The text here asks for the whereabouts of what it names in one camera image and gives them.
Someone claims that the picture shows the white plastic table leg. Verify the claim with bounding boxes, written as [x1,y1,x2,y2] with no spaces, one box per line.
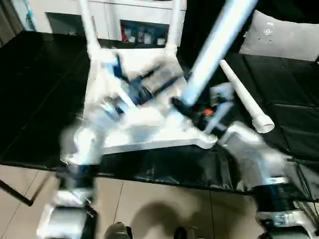
[168,0,260,118]
[79,0,103,61]
[218,59,275,134]
[163,0,182,57]

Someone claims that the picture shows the grey curtain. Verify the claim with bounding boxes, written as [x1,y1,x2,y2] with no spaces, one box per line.
[0,0,26,47]

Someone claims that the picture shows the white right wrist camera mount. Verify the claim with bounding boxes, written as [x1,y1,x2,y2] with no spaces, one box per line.
[203,83,237,137]

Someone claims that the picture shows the white plastic table top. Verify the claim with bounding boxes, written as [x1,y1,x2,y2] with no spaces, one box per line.
[60,45,218,155]

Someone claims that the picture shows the dark left robot foot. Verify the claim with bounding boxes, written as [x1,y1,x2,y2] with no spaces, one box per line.
[104,222,133,239]

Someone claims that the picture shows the grey cushion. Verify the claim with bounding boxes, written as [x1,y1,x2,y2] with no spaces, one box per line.
[238,9,319,62]

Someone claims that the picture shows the black cabinet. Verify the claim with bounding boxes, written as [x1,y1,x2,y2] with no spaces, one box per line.
[180,0,255,54]

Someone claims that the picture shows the black table mat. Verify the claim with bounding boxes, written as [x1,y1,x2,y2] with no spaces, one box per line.
[0,30,319,203]

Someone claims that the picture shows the white glass-door cabinet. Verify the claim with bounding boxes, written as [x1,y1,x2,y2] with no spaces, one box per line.
[21,0,187,48]

